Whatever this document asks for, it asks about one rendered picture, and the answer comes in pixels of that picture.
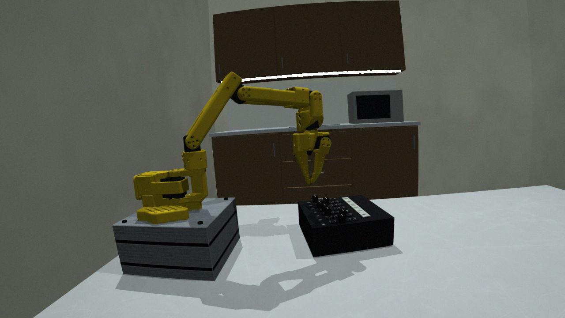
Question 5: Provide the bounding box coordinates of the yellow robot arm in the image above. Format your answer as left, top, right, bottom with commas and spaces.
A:
136, 72, 324, 224

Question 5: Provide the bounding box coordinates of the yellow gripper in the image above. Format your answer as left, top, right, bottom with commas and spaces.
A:
293, 129, 331, 185

